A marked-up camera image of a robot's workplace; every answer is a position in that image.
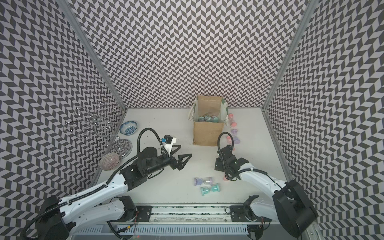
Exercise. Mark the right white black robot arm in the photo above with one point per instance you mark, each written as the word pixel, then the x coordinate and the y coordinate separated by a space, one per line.
pixel 286 202

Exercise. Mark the purple hourglass right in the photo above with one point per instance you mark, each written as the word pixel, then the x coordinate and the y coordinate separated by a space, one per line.
pixel 236 139

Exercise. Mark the blue white patterned bowl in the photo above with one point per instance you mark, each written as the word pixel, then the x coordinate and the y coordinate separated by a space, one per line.
pixel 128 128

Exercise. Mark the green hourglass front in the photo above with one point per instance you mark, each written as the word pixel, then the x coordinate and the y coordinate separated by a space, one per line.
pixel 207 190

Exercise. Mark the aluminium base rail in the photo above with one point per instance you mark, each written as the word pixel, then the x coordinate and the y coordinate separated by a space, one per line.
pixel 168 219

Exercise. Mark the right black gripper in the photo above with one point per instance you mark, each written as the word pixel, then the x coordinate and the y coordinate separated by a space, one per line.
pixel 219 165

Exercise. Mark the purple hourglass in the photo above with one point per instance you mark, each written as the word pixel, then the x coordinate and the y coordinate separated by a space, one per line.
pixel 236 139
pixel 203 181

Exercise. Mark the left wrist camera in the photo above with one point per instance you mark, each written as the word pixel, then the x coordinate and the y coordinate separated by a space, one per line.
pixel 168 141

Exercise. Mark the wire metal rack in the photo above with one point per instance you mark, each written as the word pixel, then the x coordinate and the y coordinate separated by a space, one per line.
pixel 87 121

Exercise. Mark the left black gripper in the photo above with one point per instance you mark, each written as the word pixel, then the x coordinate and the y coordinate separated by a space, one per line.
pixel 180 164

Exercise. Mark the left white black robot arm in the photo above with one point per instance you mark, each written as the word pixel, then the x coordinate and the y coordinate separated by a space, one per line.
pixel 106 202

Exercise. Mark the clear glass plate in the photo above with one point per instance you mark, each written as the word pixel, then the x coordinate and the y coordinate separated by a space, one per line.
pixel 122 147

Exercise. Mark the purple hourglass front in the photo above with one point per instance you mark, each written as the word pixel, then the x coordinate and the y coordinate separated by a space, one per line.
pixel 203 181

